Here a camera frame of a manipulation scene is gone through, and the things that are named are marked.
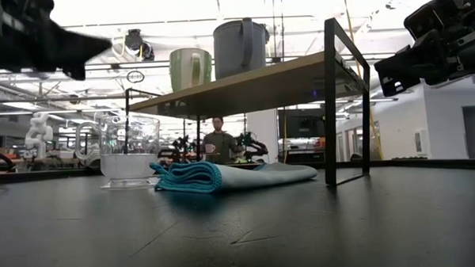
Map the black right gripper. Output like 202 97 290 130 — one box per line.
372 10 475 97

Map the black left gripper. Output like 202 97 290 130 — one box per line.
0 0 114 84

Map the green ribbed ceramic mug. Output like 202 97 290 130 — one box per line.
168 47 214 93

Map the clear glass mug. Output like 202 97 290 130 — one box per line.
73 113 163 193

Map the grey plastic mug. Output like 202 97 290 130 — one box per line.
212 16 269 80

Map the black monitor screen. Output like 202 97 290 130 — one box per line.
277 108 326 140

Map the person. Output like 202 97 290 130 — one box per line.
200 116 239 166

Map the folded grey cloth blue edge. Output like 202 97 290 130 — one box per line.
149 156 319 196

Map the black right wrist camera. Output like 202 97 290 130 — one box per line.
401 0 457 41

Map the black cable ring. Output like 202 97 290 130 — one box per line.
125 70 146 84

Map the white wall dispenser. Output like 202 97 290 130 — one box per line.
414 128 429 157

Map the yellow hanging cable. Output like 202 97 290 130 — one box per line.
341 0 385 162

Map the wooden shelf with black frame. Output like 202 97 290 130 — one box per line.
116 16 375 194

